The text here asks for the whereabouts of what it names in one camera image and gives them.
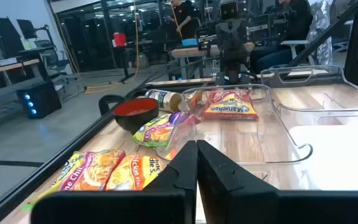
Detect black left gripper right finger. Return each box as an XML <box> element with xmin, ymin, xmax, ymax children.
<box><xmin>196</xmin><ymin>139</ymin><xmax>358</xmax><ymax>224</ymax></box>

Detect large clear plastic bin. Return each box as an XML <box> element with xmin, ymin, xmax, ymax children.
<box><xmin>259</xmin><ymin>64</ymin><xmax>358</xmax><ymax>125</ymax></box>

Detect red black bowl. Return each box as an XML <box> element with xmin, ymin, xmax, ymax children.
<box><xmin>112</xmin><ymin>97</ymin><xmax>160</xmax><ymax>134</ymax></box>

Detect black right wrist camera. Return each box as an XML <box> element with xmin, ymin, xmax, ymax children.
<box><xmin>218</xmin><ymin>0</ymin><xmax>239</xmax><ymax>21</ymax></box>

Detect black clamp bracket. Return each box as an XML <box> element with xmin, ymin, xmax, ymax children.
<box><xmin>98</xmin><ymin>94</ymin><xmax>126</xmax><ymax>116</ymax></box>

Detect black computer tower blue lights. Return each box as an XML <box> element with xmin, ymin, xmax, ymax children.
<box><xmin>16</xmin><ymin>81</ymin><xmax>62</xmax><ymax>119</ymax></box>

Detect white office chair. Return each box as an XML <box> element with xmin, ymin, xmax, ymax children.
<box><xmin>280</xmin><ymin>39</ymin><xmax>316</xmax><ymax>68</ymax></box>

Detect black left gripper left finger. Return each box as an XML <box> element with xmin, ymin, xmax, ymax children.
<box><xmin>30</xmin><ymin>139</ymin><xmax>198</xmax><ymax>224</ymax></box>

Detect blue plastic bin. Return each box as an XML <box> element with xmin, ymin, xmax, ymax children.
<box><xmin>181</xmin><ymin>37</ymin><xmax>198</xmax><ymax>47</ymax></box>

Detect green lime chili ramen packet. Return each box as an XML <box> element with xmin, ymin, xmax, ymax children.
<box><xmin>29</xmin><ymin>149</ymin><xmax>127</xmax><ymax>203</ymax></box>
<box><xmin>132</xmin><ymin>113</ymin><xmax>183</xmax><ymax>149</ymax></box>

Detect tan lid brown label jar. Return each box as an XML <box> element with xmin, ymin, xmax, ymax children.
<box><xmin>144</xmin><ymin>89</ymin><xmax>183</xmax><ymax>113</ymax></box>

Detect person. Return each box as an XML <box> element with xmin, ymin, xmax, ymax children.
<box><xmin>166</xmin><ymin>0</ymin><xmax>195</xmax><ymax>40</ymax></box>
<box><xmin>242</xmin><ymin>0</ymin><xmax>313</xmax><ymax>74</ymax></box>

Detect black monitor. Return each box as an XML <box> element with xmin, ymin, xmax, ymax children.
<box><xmin>0</xmin><ymin>16</ymin><xmax>24</xmax><ymax>58</ymax></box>
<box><xmin>16</xmin><ymin>19</ymin><xmax>39</xmax><ymax>40</ymax></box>

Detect orange chicken ramen packet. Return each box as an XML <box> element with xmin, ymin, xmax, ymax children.
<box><xmin>105</xmin><ymin>152</ymin><xmax>164</xmax><ymax>191</ymax></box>

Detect black metal table frame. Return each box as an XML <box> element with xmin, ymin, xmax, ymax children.
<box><xmin>0</xmin><ymin>0</ymin><xmax>358</xmax><ymax>224</ymax></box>

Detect small clear plastic bin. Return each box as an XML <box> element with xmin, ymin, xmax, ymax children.
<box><xmin>155</xmin><ymin>83</ymin><xmax>314</xmax><ymax>166</ymax></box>

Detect red bucket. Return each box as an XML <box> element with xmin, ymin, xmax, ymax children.
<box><xmin>112</xmin><ymin>32</ymin><xmax>127</xmax><ymax>47</ymax></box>

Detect wooden desk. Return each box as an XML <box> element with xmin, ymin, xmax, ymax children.
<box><xmin>171</xmin><ymin>45</ymin><xmax>222</xmax><ymax>80</ymax></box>
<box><xmin>0</xmin><ymin>58</ymin><xmax>42</xmax><ymax>85</ymax></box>

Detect yellow hose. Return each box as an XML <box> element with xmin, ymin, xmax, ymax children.
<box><xmin>84</xmin><ymin>0</ymin><xmax>141</xmax><ymax>95</ymax></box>

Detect red yellow ramen packet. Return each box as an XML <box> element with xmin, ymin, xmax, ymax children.
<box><xmin>200</xmin><ymin>90</ymin><xmax>260</xmax><ymax>121</ymax></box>

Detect gray office chair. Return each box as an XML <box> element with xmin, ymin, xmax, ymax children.
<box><xmin>34</xmin><ymin>39</ymin><xmax>71</xmax><ymax>78</ymax></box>

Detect rainbow metal spoon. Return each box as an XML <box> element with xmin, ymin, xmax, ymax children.
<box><xmin>168</xmin><ymin>111</ymin><xmax>190</xmax><ymax>126</ymax></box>

